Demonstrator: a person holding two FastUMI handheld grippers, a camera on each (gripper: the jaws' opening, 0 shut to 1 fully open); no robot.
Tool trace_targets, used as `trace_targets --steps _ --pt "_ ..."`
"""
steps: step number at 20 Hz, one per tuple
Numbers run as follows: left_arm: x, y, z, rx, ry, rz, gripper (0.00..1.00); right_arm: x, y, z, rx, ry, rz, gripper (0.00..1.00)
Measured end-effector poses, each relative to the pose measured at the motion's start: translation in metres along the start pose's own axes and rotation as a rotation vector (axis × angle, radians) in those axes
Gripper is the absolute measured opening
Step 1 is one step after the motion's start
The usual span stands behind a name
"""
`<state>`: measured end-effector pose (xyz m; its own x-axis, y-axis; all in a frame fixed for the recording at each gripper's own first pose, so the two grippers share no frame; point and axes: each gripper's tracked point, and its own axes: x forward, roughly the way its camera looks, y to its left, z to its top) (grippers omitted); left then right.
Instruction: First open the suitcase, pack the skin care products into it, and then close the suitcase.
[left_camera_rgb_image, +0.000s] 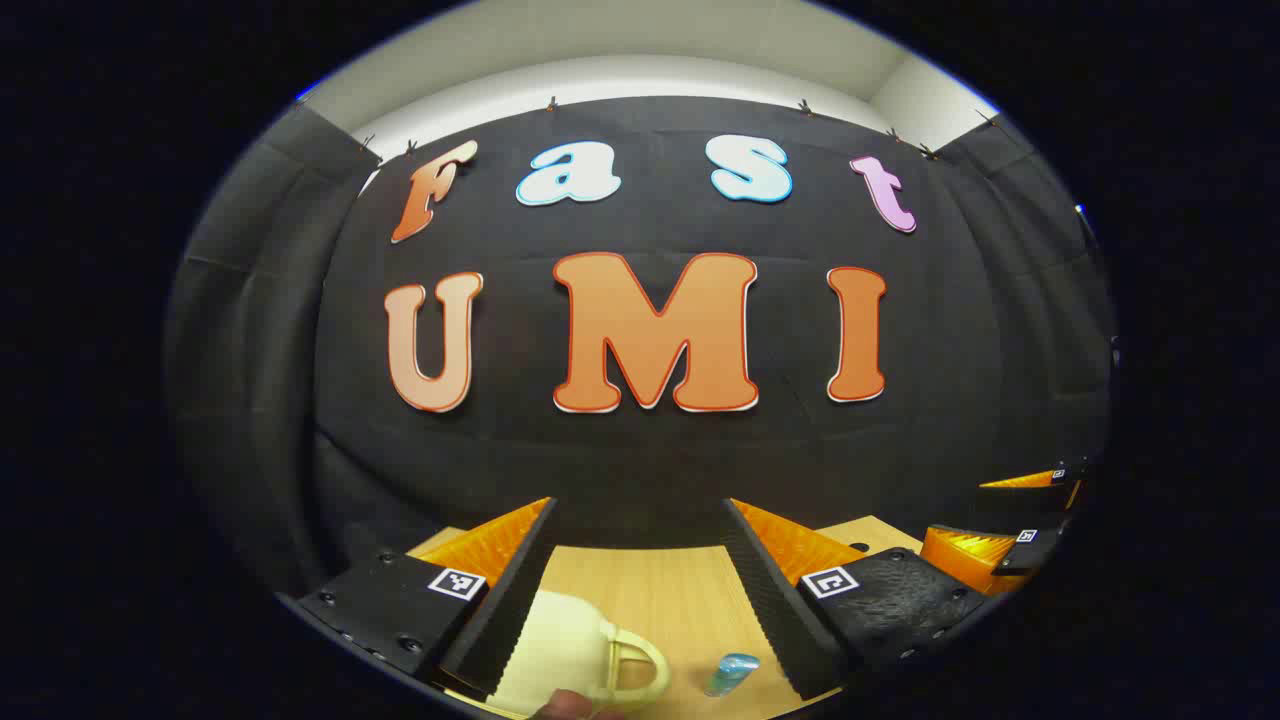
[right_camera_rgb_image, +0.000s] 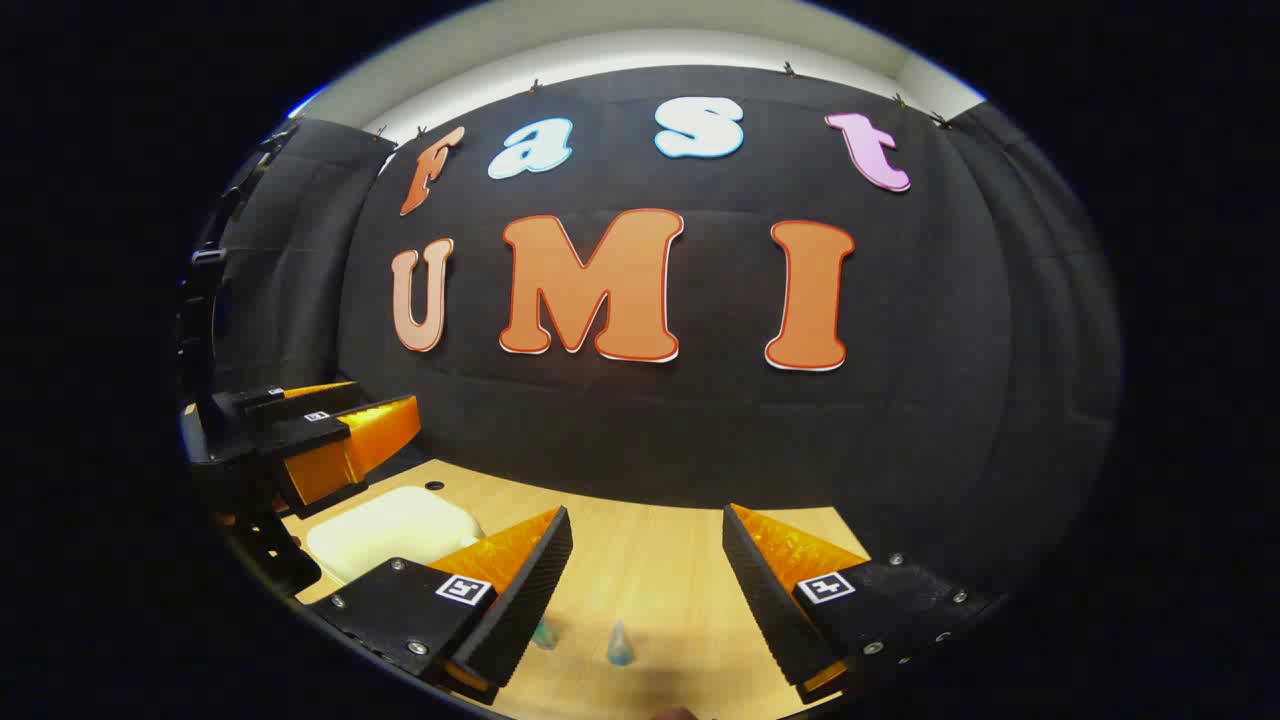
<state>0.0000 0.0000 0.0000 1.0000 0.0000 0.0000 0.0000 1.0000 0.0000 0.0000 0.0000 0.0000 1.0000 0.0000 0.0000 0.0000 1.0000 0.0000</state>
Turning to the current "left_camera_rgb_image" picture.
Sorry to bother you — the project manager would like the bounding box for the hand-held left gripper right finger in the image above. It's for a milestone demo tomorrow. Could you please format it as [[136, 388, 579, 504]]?
[[722, 497, 993, 701]]

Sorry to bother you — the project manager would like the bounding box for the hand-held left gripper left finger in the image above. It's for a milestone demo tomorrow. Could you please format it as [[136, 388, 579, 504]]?
[[295, 497, 559, 701]]

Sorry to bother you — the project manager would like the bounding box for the pale yellow suitcase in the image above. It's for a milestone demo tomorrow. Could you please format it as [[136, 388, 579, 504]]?
[[480, 590, 671, 719]]

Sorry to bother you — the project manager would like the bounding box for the clear bottle with blue cap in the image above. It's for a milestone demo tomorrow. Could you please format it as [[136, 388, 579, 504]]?
[[703, 653, 761, 698]]

